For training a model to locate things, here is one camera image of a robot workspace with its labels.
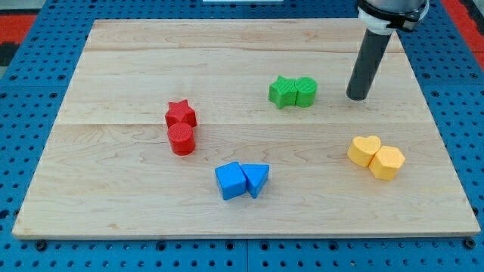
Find yellow heart block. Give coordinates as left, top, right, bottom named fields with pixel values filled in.
left=347, top=135, right=381, bottom=168

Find red star block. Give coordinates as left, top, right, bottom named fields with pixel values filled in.
left=165, top=100, right=197, bottom=128

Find red cylinder block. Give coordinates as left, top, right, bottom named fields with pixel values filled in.
left=168, top=122, right=195, bottom=156

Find green cylinder block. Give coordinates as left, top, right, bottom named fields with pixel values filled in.
left=295, top=77, right=318, bottom=107

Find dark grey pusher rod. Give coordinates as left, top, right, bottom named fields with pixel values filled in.
left=346, top=29, right=391, bottom=100

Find green star block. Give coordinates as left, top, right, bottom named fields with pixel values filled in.
left=268, top=76, right=297, bottom=110

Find yellow hexagon block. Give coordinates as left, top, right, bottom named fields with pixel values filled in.
left=368, top=146, right=405, bottom=181

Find wooden board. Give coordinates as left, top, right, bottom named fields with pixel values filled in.
left=12, top=19, right=480, bottom=240

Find blue cube block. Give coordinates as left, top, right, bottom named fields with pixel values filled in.
left=215, top=162, right=247, bottom=200

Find blue triangle block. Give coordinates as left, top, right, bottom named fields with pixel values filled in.
left=240, top=164, right=270, bottom=199

